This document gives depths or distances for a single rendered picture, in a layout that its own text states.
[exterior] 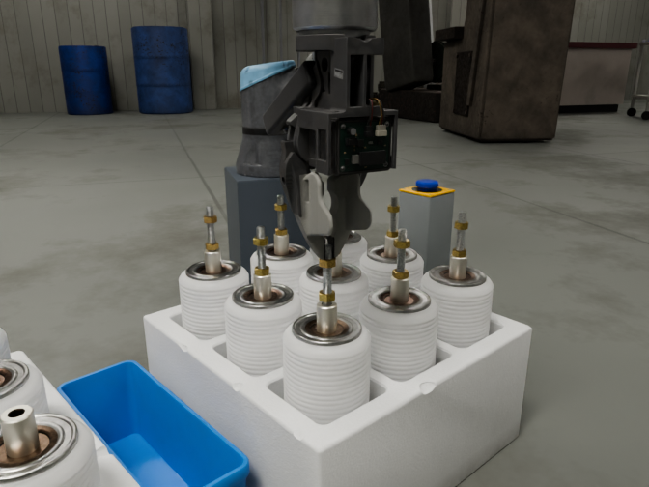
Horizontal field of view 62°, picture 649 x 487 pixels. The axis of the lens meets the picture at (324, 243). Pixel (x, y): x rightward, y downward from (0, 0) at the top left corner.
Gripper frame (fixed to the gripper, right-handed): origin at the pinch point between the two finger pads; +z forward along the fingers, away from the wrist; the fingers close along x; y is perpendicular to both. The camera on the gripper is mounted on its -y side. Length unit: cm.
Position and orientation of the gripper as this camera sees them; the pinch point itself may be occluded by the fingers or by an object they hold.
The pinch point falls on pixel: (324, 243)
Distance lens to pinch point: 56.4
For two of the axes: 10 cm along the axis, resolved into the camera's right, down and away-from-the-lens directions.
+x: 8.8, -1.5, 4.5
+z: 0.0, 9.5, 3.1
